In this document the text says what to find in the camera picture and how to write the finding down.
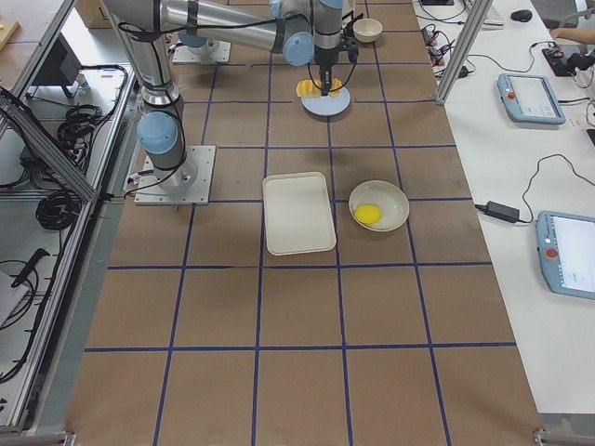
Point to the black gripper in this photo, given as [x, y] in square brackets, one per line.
[325, 58]

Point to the striped orange bread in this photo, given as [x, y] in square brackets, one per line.
[310, 88]

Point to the blue plate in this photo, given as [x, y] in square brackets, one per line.
[328, 106]

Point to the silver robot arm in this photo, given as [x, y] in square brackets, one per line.
[303, 32]
[199, 46]

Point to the cream bowl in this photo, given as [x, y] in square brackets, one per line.
[367, 30]

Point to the shallow cream dish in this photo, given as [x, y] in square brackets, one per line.
[388, 197]

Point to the white rectangular tray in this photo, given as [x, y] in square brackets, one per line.
[298, 217]

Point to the yellow lemon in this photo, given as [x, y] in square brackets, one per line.
[367, 214]

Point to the far teach pendant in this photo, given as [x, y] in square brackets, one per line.
[529, 99]

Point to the teach pendant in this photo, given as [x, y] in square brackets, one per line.
[565, 245]
[529, 99]

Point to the black computer mouse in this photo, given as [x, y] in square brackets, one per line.
[521, 15]

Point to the black power brick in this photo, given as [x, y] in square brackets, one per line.
[502, 212]

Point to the cardboard box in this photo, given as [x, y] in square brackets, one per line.
[93, 14]

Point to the near teach pendant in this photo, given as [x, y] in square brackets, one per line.
[565, 245]

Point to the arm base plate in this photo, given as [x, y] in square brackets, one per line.
[189, 184]
[182, 56]

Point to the aluminium frame post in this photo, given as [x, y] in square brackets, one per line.
[464, 42]

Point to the aluminium side frame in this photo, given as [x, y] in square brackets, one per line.
[68, 98]

